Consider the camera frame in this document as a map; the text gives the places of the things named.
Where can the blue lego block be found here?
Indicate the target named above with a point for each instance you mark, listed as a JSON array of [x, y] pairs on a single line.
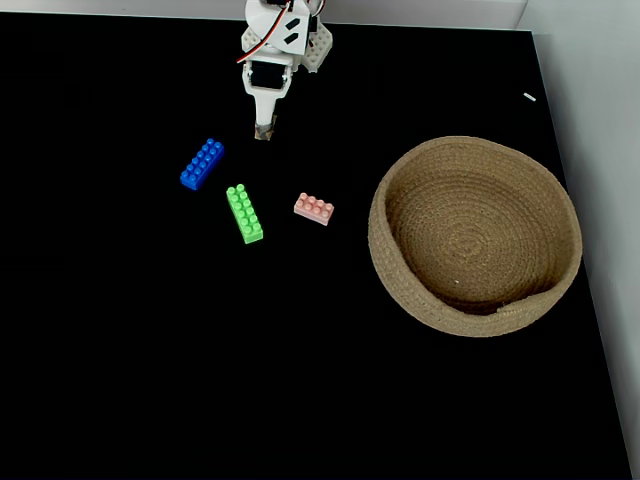
[[201, 164]]

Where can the pink lego block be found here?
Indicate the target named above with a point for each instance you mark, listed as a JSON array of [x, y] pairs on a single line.
[[314, 209]]

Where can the green lego block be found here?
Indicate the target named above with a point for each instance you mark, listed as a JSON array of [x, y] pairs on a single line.
[[244, 214]]

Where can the small white scrap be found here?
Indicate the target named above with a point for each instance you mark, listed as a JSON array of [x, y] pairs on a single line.
[[529, 97]]

